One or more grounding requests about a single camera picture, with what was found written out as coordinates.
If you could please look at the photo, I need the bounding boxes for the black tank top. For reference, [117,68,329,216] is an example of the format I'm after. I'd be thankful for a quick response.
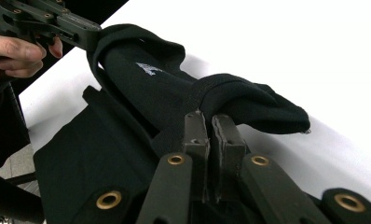
[33,22,312,224]

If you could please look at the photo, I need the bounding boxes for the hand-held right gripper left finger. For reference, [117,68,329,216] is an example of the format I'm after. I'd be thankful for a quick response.
[183,109,211,202]

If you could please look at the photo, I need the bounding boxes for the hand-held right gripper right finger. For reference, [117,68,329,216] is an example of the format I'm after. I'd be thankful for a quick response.
[210,114,247,203]

